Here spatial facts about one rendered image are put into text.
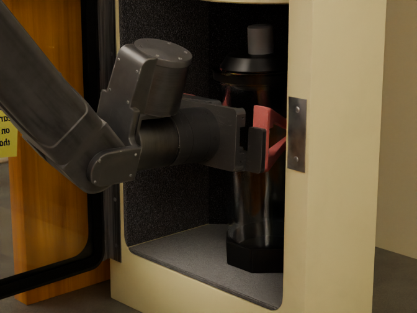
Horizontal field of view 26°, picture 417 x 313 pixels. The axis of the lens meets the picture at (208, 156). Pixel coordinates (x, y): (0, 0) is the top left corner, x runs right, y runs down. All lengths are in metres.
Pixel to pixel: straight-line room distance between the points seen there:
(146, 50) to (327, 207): 0.23
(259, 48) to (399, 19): 0.36
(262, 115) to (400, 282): 0.39
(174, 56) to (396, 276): 0.52
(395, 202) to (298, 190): 0.49
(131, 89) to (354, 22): 0.22
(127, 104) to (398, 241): 0.63
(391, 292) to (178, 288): 0.30
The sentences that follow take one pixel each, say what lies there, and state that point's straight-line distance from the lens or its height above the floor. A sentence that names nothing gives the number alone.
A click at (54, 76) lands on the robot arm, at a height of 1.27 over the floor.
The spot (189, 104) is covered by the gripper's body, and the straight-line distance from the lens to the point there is 0.96.
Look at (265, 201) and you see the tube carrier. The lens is 0.99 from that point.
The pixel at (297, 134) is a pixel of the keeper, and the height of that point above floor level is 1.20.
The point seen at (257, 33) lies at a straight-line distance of 0.98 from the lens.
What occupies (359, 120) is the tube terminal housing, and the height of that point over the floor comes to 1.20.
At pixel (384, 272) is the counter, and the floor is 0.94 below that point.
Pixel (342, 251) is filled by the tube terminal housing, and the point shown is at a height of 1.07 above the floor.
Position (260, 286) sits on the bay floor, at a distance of 0.98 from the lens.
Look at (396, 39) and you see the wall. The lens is 1.31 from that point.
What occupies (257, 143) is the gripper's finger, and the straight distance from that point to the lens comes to 0.92.
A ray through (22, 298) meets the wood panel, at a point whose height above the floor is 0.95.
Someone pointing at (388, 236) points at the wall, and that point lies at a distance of 1.37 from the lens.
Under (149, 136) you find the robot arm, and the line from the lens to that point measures 0.87.
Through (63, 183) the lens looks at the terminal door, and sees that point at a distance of 1.05.
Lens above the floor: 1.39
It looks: 14 degrees down
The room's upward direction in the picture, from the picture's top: straight up
